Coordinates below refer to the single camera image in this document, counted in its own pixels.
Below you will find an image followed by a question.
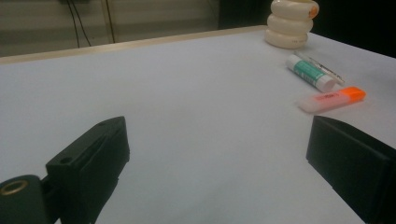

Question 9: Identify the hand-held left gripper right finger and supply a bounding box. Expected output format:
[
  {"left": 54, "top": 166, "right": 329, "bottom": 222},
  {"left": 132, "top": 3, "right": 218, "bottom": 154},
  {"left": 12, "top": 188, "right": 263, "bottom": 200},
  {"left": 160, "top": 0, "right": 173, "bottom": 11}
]
[{"left": 305, "top": 115, "right": 396, "bottom": 224}]

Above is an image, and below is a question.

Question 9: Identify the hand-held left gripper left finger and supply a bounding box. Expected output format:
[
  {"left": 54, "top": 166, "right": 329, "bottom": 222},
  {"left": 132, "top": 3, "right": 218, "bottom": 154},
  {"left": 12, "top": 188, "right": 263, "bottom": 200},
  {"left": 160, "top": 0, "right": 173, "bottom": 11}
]
[{"left": 46, "top": 116, "right": 131, "bottom": 224}]

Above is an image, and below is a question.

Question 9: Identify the orange highlighter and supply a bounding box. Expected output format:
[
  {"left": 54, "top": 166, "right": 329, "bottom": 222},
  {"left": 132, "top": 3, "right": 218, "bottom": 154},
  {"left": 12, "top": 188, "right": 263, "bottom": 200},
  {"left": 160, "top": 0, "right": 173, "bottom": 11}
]
[{"left": 297, "top": 86, "right": 367, "bottom": 114}]

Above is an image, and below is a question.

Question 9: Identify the clear plastic pen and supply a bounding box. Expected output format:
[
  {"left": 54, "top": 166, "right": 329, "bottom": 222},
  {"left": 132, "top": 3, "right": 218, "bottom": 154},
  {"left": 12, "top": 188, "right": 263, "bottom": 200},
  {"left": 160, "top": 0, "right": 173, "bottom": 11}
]
[{"left": 293, "top": 50, "right": 346, "bottom": 87}]

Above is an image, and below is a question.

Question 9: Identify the white green glue stick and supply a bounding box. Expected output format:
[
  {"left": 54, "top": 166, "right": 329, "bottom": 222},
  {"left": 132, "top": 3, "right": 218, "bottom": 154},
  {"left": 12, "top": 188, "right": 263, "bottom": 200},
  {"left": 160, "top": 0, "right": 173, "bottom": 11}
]
[{"left": 285, "top": 54, "right": 336, "bottom": 93}]

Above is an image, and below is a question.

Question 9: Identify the cream ribbed pen holder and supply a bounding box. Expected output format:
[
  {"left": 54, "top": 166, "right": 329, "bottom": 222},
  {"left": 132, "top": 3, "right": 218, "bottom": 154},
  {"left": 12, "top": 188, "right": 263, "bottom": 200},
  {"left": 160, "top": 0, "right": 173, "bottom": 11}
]
[{"left": 264, "top": 0, "right": 320, "bottom": 49}]

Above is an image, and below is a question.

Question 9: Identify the white table sheet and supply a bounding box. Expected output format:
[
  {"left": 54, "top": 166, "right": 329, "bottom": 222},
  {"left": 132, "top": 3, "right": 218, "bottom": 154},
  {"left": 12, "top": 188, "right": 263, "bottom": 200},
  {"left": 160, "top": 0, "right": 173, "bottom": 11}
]
[{"left": 0, "top": 29, "right": 396, "bottom": 224}]

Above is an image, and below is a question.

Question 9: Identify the black curtain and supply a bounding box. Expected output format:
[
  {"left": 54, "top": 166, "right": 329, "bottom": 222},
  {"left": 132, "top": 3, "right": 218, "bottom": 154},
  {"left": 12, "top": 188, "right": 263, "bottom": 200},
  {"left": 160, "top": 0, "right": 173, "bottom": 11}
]
[{"left": 218, "top": 0, "right": 396, "bottom": 59}]

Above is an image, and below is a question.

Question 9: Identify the black wall cable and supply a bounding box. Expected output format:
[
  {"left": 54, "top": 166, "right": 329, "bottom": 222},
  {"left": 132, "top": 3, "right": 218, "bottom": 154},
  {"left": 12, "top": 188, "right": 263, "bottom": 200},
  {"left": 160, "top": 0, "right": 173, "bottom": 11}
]
[
  {"left": 65, "top": 0, "right": 81, "bottom": 49},
  {"left": 71, "top": 0, "right": 92, "bottom": 48}
]

